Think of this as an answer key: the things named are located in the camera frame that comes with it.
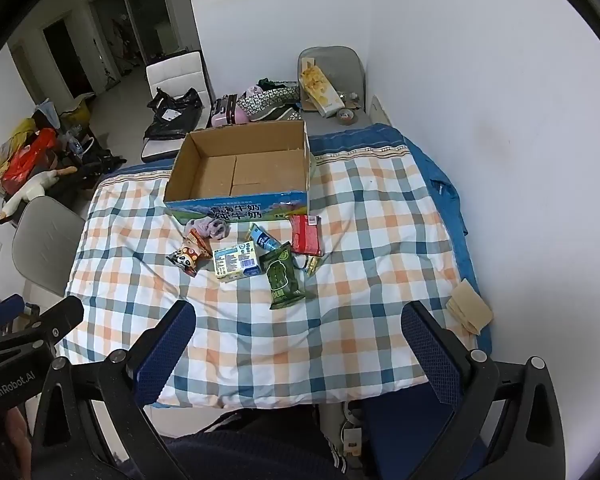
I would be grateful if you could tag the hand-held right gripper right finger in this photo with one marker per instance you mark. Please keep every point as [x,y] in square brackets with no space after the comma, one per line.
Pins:
[432,355]

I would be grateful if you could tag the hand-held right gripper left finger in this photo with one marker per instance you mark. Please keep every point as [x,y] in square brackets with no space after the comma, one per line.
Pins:
[165,355]

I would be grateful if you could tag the blue white tube packet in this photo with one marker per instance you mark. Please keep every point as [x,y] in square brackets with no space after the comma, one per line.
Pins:
[262,239]

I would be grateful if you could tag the person's left hand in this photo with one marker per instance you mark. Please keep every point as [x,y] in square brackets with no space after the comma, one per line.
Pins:
[17,440]

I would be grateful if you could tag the glass sliding door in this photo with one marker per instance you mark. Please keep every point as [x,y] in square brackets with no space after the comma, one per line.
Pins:
[150,25]

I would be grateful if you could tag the white padded chair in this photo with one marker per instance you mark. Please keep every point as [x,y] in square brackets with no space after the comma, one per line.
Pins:
[175,72]

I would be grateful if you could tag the purple sock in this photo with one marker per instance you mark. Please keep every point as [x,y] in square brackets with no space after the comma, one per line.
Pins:
[210,227]

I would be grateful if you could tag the grey chair with cushion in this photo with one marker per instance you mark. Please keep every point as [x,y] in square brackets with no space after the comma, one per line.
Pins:
[330,57]

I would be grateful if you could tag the pink suitcase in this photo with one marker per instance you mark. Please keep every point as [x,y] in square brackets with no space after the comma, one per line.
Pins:
[227,115]

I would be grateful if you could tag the grey plastic chair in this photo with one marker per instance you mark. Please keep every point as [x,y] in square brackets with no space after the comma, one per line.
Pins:
[45,240]

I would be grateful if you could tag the white power strip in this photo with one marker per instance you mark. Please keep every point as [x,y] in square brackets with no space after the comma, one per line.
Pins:
[351,437]

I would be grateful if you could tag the white goose plush toy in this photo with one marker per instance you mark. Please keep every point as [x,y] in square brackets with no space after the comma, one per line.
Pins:
[32,190]

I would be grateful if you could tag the red bag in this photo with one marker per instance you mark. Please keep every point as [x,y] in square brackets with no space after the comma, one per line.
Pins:
[27,157]

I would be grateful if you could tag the cardboard box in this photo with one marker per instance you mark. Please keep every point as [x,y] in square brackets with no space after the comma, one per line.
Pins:
[220,175]

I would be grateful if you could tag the yellow snack box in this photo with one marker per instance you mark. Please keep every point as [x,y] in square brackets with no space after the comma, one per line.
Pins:
[317,87]

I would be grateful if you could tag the black white patterned tote bag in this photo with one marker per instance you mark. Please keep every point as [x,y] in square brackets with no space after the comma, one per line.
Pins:
[267,97]

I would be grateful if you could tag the pile of clutter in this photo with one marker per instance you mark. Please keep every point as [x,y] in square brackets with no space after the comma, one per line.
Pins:
[22,130]

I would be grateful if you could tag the person's dark clothing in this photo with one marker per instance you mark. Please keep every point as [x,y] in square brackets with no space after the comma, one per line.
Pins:
[240,455]

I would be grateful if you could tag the black plastic bag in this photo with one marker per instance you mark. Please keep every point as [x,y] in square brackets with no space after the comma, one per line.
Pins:
[172,120]

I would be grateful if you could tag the white blue tissue pack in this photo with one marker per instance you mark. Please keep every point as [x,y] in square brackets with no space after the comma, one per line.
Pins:
[235,260]

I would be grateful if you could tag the panda print snack packet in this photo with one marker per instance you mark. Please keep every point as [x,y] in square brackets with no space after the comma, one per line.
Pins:
[187,255]

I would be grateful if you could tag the red packet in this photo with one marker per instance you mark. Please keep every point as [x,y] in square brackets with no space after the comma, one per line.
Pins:
[305,235]

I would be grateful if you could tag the checkered blanket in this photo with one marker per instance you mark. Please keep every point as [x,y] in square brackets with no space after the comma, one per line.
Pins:
[355,260]

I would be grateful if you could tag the small yellow green packet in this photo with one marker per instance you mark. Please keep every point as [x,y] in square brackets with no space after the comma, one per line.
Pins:
[311,263]

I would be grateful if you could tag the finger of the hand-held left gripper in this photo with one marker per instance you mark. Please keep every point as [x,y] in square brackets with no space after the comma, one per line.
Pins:
[62,317]
[2,310]

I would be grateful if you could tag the brown tape roll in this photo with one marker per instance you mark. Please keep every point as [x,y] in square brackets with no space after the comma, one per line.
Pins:
[347,116]

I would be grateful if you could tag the green wet wipes packet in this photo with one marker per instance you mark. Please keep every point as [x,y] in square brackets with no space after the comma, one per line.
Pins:
[280,275]

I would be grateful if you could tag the beige paper napkins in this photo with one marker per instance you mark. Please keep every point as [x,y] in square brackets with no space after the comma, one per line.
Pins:
[472,307]

